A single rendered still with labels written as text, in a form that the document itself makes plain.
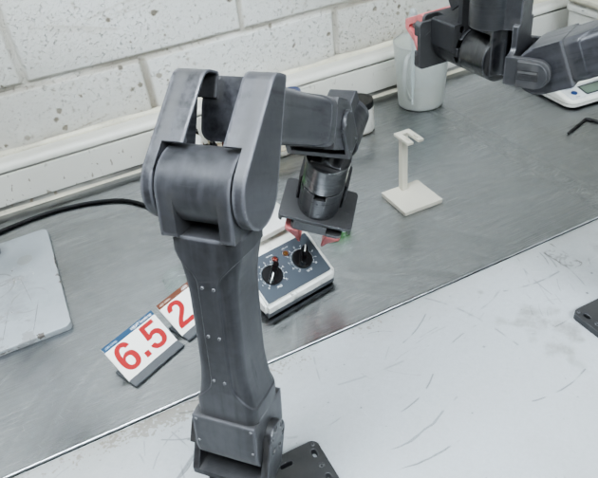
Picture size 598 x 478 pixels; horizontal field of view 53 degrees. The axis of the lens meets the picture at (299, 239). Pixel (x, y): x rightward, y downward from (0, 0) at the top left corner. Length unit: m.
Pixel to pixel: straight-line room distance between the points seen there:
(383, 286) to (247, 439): 0.42
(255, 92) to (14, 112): 0.88
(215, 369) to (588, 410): 0.46
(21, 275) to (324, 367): 0.56
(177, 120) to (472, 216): 0.70
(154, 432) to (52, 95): 0.74
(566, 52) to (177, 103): 0.47
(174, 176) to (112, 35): 0.84
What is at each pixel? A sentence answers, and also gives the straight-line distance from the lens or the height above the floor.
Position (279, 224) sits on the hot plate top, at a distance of 0.93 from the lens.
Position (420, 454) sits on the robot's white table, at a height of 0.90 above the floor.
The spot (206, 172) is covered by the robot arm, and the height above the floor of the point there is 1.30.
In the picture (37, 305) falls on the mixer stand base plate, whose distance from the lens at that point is 1.05.
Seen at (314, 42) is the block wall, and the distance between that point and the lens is 1.44.
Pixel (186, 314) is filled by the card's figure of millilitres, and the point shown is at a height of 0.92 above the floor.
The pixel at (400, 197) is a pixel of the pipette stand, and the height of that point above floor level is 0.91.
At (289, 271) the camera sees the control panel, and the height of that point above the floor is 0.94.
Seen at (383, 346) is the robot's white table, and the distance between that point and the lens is 0.85.
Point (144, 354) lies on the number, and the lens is 0.88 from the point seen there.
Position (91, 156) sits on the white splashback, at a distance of 1.31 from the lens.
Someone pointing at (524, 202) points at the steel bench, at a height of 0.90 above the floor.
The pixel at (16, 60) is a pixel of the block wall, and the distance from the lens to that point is 1.28.
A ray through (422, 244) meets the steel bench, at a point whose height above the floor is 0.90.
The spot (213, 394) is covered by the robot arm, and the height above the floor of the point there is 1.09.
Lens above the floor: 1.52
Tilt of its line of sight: 37 degrees down
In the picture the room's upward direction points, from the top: 7 degrees counter-clockwise
